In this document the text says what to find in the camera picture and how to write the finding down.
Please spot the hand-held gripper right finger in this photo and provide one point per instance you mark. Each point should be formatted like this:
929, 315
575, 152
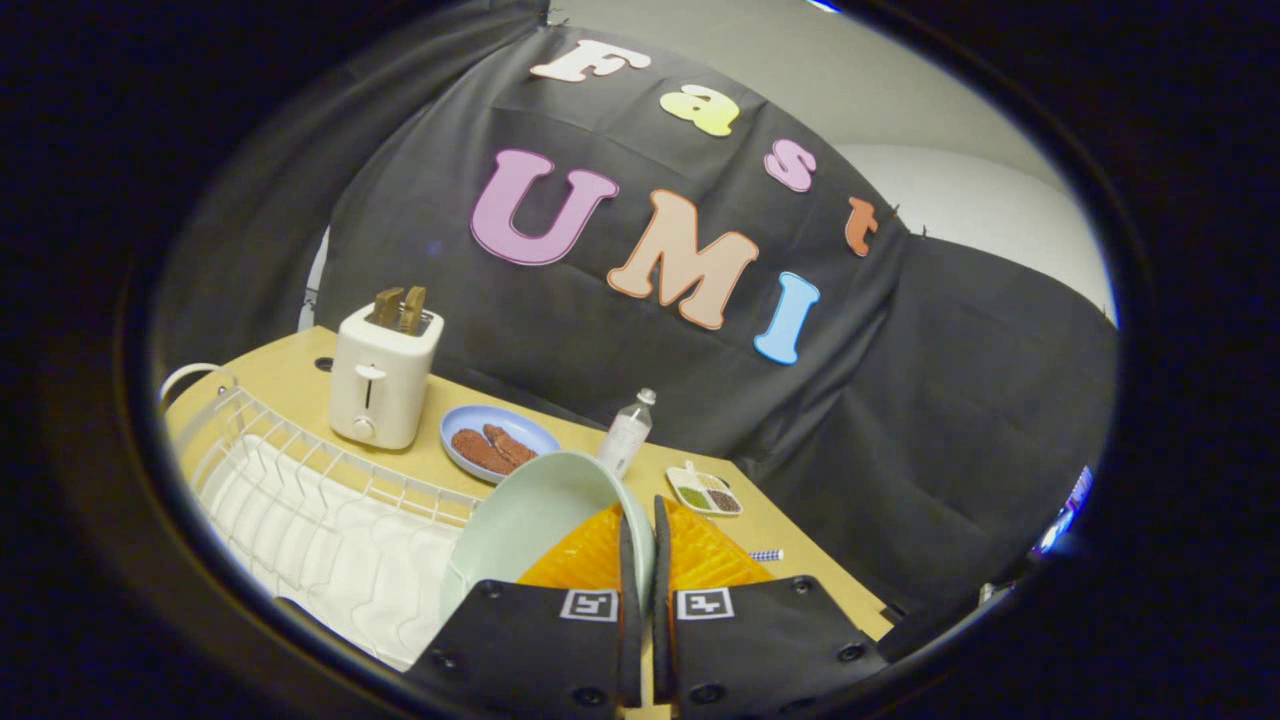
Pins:
760, 645

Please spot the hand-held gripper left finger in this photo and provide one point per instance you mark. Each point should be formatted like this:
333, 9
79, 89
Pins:
545, 640

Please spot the pale green plate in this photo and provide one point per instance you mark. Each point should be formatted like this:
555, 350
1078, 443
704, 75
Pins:
520, 530

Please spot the blue plate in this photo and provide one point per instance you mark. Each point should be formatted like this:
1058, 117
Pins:
480, 425

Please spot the small blue white striped object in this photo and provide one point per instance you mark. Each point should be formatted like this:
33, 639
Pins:
766, 554

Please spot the small divided condiment tray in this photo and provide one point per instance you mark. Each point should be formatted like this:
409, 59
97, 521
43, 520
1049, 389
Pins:
704, 491

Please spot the brown bread slice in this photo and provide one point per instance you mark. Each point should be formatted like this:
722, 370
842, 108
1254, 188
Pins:
510, 444
481, 451

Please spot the clear plastic bottle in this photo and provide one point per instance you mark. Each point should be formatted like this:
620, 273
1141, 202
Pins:
625, 436

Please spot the white toaster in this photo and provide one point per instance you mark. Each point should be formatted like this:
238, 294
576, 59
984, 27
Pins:
378, 385

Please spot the black backdrop cloth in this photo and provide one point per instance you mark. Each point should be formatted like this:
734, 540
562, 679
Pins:
700, 330

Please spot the brown toast slice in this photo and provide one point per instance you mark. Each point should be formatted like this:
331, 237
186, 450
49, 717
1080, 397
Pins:
413, 309
386, 306

